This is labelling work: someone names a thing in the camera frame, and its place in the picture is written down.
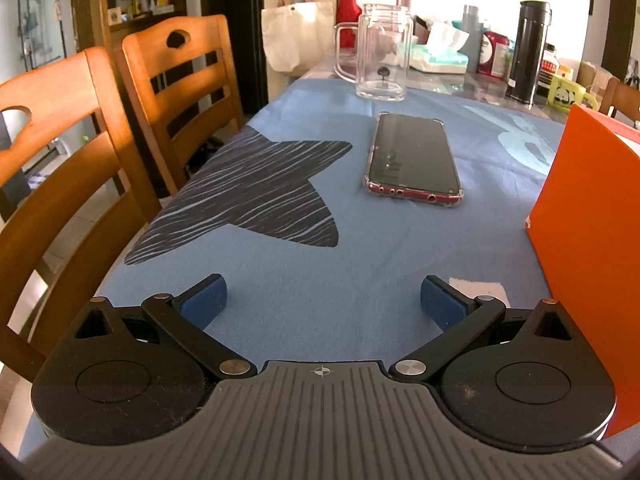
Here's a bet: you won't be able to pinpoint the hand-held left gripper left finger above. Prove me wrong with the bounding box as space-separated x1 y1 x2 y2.
75 274 258 378

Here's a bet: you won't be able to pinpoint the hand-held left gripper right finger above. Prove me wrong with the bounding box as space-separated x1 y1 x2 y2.
390 275 573 383

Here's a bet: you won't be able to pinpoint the orange cardboard box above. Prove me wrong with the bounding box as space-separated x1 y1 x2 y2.
525 102 640 436

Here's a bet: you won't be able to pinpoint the blue printed tablecloth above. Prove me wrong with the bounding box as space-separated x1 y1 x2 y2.
20 77 640 461

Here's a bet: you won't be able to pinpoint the smartphone in clear case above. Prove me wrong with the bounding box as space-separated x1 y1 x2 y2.
363 112 466 209

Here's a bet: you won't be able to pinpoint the wooden dining chair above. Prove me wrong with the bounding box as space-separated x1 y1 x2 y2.
598 77 640 128
0 46 163 383
121 14 246 198

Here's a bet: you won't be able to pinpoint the green panda mug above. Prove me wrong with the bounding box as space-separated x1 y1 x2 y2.
547 74 598 113

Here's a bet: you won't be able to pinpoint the soft tissue pack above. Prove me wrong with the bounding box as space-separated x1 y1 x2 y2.
410 21 471 75

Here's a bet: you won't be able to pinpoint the clear glass mug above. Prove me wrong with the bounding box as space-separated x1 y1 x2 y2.
334 3 418 102

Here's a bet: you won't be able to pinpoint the red and white container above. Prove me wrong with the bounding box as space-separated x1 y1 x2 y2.
477 30 512 80

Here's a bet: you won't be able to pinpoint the small labelled medicine bottle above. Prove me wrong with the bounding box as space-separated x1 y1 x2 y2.
542 43 560 78

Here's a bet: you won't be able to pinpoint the black thermos flask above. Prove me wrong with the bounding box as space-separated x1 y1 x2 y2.
505 0 552 106

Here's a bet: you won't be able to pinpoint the grey bottle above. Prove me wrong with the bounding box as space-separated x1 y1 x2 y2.
460 5 485 73

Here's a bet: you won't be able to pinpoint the beige tote bag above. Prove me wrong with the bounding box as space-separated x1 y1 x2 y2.
261 0 335 77

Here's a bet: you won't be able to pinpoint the dark wooden cabinet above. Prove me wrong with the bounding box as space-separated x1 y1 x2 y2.
70 0 206 61

